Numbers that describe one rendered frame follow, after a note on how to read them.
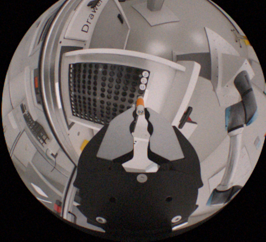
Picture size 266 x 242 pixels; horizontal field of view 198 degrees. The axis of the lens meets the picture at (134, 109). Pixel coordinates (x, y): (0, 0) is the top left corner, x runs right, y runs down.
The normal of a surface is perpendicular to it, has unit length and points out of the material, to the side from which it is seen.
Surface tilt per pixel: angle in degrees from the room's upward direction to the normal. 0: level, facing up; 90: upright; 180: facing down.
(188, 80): 90
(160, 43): 0
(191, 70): 90
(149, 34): 0
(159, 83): 0
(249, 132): 90
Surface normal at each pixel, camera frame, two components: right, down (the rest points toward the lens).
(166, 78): -0.08, 0.49
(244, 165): -0.96, -0.26
